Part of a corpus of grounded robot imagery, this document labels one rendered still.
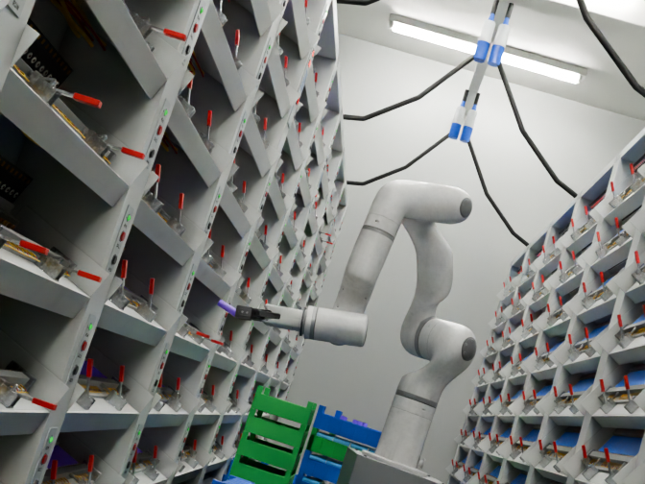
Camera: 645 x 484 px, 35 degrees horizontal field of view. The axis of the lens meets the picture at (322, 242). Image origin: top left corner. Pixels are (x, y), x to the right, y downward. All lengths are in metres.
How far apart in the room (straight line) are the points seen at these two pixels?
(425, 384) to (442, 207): 0.49
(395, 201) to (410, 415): 0.60
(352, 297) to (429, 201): 0.32
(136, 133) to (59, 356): 0.40
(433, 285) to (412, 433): 0.40
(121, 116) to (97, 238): 0.21
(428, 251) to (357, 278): 0.27
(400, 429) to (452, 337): 0.29
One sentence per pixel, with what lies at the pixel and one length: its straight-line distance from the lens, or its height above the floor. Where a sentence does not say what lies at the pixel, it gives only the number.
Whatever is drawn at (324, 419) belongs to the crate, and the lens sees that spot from 3.63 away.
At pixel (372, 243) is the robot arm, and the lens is 2.62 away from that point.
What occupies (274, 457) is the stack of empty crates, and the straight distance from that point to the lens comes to 3.55.
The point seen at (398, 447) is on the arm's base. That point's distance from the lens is 2.84.
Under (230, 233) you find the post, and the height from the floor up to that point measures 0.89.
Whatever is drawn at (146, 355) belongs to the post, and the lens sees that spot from 2.45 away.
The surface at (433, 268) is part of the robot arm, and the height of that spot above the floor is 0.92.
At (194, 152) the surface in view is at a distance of 2.20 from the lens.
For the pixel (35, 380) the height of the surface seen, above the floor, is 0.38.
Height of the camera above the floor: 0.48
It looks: 9 degrees up
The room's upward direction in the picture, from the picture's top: 18 degrees clockwise
